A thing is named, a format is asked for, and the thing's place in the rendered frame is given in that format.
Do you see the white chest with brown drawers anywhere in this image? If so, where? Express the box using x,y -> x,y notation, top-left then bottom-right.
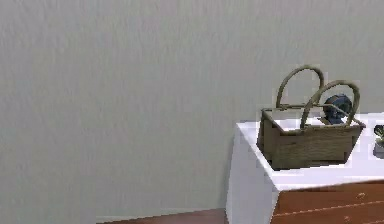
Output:
225,112 -> 384,224

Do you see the brown woven basket with handles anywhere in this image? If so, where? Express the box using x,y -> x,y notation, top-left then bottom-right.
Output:
256,64 -> 367,171

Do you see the small potted green plant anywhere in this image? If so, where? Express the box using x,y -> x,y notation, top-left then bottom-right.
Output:
372,124 -> 384,160

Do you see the dark blue round object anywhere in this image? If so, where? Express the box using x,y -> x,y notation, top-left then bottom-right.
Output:
320,93 -> 354,125

